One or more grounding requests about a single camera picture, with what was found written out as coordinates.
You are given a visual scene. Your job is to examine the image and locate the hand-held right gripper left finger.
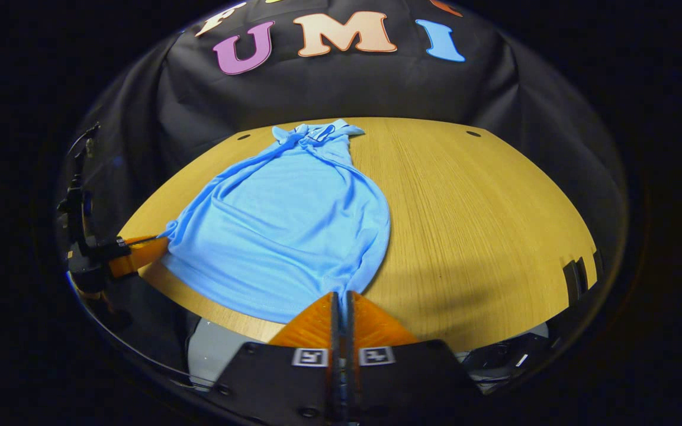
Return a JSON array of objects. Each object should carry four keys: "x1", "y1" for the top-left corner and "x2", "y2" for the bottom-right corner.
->
[{"x1": 211, "y1": 291, "x2": 342, "y2": 426}]

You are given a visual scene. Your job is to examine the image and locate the black table edge clamp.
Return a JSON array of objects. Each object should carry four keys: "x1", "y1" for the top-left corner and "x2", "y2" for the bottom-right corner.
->
[{"x1": 563, "y1": 257, "x2": 588, "y2": 304}]

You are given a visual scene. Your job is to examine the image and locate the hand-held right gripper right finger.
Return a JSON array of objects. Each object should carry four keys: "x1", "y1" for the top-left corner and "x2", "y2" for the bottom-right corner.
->
[{"x1": 344, "y1": 290, "x2": 484, "y2": 426}]

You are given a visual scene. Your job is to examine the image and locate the light blue T-shirt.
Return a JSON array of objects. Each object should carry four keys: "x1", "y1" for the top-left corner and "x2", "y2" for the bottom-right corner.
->
[{"x1": 160, "y1": 118, "x2": 392, "y2": 325}]

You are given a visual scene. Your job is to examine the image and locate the black backdrop cloth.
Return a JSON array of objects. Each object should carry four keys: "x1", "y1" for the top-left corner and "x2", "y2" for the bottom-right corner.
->
[{"x1": 69, "y1": 0, "x2": 629, "y2": 279}]

